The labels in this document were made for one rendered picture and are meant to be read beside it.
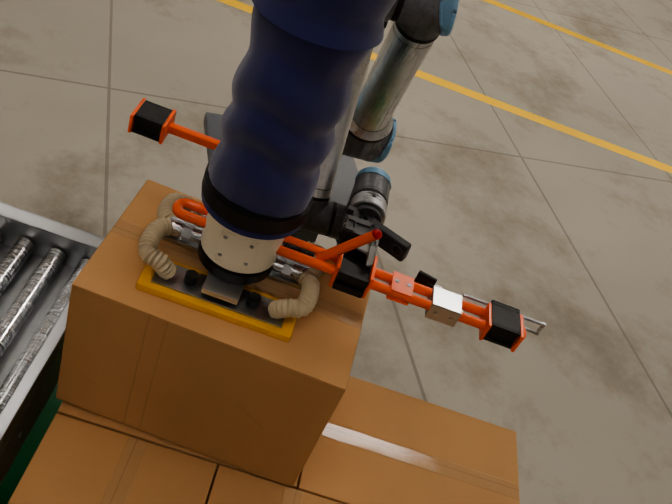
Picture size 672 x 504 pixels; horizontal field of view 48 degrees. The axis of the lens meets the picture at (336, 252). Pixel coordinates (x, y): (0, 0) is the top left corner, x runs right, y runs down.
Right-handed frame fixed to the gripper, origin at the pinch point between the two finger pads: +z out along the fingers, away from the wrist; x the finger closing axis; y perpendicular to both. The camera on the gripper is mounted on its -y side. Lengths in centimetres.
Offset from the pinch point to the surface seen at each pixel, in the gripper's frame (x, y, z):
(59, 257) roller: -54, 75, -26
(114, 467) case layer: -54, 38, 30
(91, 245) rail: -49, 68, -30
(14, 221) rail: -49, 90, -29
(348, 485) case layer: -54, -17, 15
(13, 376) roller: -53, 68, 15
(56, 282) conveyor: -59, 74, -22
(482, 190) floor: -107, -81, -227
